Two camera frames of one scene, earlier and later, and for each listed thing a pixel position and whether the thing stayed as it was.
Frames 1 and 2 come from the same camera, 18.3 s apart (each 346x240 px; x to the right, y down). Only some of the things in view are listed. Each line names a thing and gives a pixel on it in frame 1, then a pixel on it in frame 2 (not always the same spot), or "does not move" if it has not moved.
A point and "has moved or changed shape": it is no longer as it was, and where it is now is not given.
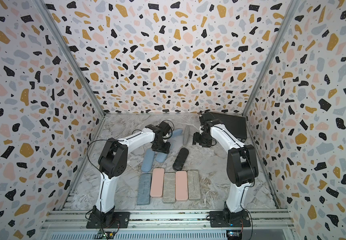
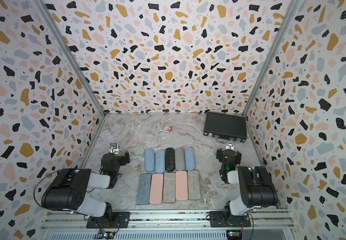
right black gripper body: (200, 139) to (221, 153)
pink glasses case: (181, 186) does not move
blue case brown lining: (177, 134) to (189, 159)
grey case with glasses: (186, 133) to (180, 160)
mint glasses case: (169, 187) does not move
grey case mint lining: (144, 189) does not move
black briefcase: (236, 124) does not move
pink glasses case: (157, 183) has moved or changed shape
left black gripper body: (163, 147) to (120, 162)
